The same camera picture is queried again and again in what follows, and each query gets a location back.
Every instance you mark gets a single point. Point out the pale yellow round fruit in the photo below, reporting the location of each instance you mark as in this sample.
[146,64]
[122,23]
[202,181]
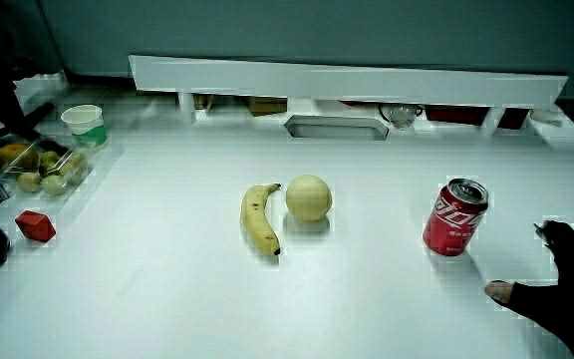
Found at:
[309,198]

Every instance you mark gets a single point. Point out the white and green paper cup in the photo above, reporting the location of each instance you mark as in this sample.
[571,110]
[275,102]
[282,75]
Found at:
[86,124]

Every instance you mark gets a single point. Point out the white shelf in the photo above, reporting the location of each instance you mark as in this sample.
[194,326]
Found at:
[347,82]

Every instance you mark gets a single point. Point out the person's right hand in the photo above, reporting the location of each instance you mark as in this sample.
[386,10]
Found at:
[573,294]

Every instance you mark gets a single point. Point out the white rectangular tray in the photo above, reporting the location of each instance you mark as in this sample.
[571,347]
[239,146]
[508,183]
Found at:
[337,127]

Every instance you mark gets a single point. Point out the black stand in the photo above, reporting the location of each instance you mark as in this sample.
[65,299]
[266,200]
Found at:
[3,75]

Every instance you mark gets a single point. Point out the red cola can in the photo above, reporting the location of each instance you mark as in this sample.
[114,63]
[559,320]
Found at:
[454,219]

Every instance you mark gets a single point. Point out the brown cardboard box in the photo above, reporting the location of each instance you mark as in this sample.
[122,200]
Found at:
[266,105]

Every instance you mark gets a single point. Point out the red faceted block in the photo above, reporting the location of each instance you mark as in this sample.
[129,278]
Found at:
[35,226]

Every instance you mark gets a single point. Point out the small green fruit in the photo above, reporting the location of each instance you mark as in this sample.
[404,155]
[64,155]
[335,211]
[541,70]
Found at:
[49,159]
[74,162]
[29,182]
[54,185]

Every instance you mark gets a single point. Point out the orange fruit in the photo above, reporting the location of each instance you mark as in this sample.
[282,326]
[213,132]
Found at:
[14,155]

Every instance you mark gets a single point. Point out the dark red box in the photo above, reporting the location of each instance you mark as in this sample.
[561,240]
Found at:
[459,115]

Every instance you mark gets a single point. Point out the clear glass cup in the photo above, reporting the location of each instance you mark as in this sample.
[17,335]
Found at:
[400,114]

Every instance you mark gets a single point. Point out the yellow banana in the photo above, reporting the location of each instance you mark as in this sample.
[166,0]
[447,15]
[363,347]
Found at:
[256,219]

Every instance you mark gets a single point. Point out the clear plastic fruit container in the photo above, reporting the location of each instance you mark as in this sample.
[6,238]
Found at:
[75,174]

